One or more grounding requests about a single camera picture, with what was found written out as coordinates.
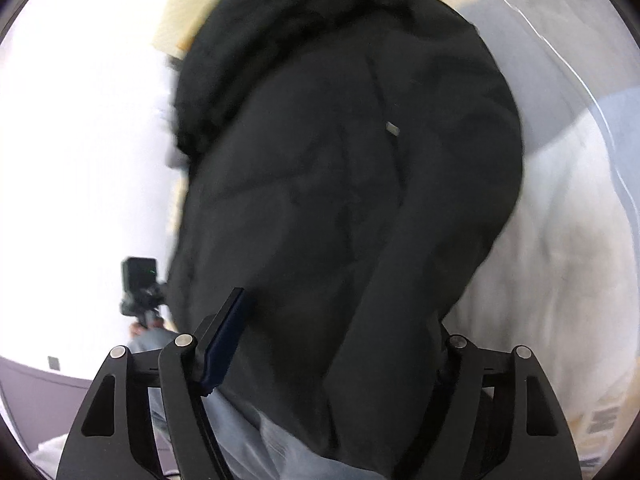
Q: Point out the person's left hand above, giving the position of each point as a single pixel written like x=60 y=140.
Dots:
x=136 y=331

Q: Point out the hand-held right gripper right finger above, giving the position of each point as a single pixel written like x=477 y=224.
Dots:
x=462 y=375

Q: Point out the light blue jeans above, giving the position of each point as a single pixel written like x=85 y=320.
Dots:
x=250 y=435

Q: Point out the wall socket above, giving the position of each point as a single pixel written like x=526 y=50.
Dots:
x=53 y=362

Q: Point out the white cloth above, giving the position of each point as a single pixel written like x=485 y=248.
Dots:
x=50 y=455

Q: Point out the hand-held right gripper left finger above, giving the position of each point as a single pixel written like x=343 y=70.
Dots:
x=222 y=340

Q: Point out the checked bed quilt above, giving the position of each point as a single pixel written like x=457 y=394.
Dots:
x=565 y=260

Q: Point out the black puffer jacket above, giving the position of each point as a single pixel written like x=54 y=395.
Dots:
x=325 y=185

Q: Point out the cream quilted headboard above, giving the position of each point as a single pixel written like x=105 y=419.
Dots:
x=180 y=15

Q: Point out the person's left forearm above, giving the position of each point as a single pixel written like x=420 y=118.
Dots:
x=150 y=344

